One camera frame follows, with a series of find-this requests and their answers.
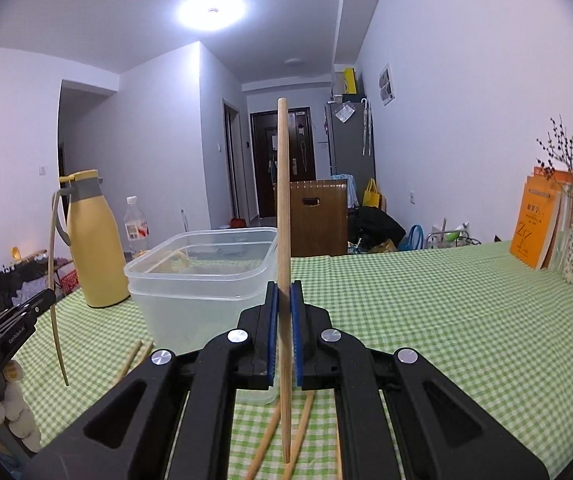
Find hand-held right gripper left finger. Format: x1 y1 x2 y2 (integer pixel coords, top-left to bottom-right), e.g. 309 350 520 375
21 281 281 480

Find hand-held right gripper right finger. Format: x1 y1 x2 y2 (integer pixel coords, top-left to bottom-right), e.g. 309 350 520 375
289 280 552 480

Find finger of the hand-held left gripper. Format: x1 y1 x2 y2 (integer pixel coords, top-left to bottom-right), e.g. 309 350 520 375
22 288 58 322

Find clear plastic container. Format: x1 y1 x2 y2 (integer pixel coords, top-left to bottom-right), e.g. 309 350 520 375
124 227 280 407

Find dark clothes pile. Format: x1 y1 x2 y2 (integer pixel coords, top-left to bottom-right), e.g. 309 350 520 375
0 260 57 311

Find red plastic basket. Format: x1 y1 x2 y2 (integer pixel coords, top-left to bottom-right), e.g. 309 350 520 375
49 270 80 296

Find yellow thermos jug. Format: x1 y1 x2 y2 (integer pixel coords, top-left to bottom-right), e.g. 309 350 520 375
58 170 132 309

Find green checked tablecloth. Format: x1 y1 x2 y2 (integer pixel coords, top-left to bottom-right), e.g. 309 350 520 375
11 241 573 480

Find clear plastic water bottle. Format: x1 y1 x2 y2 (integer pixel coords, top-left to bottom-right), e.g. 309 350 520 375
124 196 151 261

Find black bag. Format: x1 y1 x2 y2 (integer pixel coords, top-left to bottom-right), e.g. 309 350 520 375
349 206 407 253

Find blue bag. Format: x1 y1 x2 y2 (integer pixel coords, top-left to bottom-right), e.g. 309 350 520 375
399 225 424 252

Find blue towel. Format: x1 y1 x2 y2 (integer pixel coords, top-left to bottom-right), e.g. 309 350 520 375
331 174 359 208

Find yellow tote bag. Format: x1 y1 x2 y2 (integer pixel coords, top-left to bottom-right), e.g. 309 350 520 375
363 178 382 208

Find dark entrance door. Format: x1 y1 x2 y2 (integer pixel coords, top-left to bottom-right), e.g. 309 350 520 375
250 107 317 221

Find grey refrigerator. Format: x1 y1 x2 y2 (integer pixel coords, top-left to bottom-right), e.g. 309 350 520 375
324 100 376 186

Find hanging umbrella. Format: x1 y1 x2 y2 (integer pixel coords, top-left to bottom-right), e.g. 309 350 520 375
361 100 373 157

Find large orange book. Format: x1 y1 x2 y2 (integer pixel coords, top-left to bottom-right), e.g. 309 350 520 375
510 180 562 270

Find white books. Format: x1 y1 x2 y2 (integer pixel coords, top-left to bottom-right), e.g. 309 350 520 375
546 194 573 272

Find small orange book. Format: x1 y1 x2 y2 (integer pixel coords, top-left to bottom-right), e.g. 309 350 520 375
533 166 573 196

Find round ceiling light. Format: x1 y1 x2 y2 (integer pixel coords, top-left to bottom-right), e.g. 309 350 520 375
176 0 247 31

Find side door frame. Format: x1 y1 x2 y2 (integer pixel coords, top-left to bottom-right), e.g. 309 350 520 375
224 101 241 223

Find wire dish rack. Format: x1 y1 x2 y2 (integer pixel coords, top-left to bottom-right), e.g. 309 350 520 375
425 220 482 250

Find white wall panel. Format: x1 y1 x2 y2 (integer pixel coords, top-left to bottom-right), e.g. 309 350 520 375
379 64 397 106

